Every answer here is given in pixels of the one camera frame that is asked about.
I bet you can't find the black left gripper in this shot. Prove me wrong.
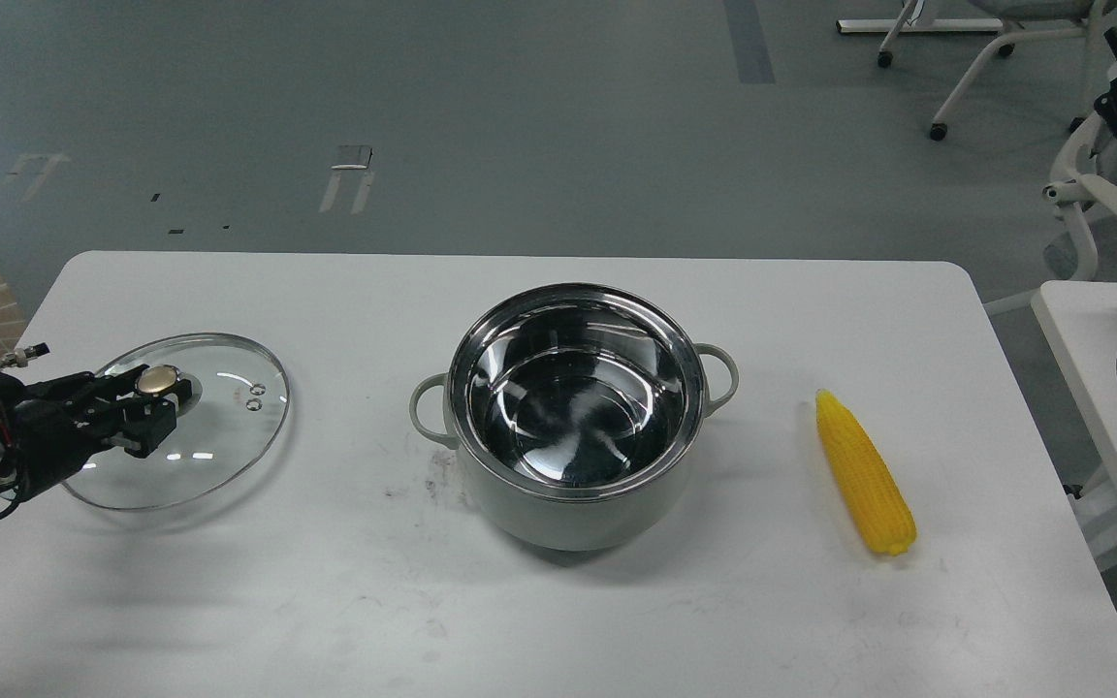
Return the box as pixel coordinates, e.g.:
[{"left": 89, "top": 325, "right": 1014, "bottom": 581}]
[{"left": 0, "top": 364, "right": 195, "bottom": 520}]

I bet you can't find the glass pot lid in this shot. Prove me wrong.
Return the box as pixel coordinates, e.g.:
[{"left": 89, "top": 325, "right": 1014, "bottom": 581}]
[{"left": 61, "top": 333, "right": 292, "bottom": 511}]

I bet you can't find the yellow corn cob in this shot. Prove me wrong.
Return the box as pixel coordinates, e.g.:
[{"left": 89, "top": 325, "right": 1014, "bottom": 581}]
[{"left": 815, "top": 389, "right": 917, "bottom": 556}]

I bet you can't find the grey-green cooking pot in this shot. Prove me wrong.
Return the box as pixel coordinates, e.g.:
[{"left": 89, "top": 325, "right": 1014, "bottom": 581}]
[{"left": 408, "top": 283, "right": 741, "bottom": 552}]

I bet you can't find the white rolling chair base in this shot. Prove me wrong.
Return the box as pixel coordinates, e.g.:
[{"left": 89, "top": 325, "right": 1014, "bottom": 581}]
[{"left": 836, "top": 0, "right": 1117, "bottom": 141}]

